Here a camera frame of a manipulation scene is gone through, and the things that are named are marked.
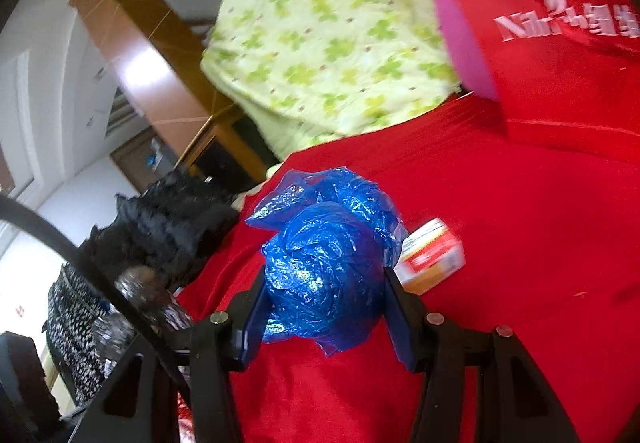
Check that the brown wooden door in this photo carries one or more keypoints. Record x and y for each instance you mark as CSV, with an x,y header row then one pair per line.
x,y
135,158

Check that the red fleece blanket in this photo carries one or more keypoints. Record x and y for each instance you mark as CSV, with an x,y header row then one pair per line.
x,y
525,233

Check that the black and white patterned bag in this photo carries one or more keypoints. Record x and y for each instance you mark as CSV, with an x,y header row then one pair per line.
x,y
75,338

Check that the small orange and white box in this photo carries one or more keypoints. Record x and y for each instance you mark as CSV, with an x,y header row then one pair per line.
x,y
430,263

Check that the wooden cabinet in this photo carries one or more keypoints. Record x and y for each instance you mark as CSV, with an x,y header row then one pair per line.
x,y
150,53

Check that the dark plastic bottle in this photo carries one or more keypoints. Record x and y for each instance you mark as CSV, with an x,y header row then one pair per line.
x,y
150,293

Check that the black furniture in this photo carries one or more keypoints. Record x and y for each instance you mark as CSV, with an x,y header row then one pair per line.
x,y
25,373

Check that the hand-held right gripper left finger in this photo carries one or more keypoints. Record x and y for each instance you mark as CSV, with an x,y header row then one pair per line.
x,y
250,323

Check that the black crinkled plastic bag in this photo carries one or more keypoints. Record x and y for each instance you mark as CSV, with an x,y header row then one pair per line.
x,y
165,223

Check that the blue plastic bag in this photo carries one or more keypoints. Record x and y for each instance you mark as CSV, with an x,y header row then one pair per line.
x,y
320,263

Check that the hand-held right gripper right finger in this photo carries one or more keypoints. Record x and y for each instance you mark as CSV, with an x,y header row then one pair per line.
x,y
400,318

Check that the red paper gift bag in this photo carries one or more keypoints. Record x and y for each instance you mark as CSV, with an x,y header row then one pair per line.
x,y
550,73

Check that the green clover print quilt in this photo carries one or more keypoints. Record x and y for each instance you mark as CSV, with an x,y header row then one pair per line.
x,y
310,23

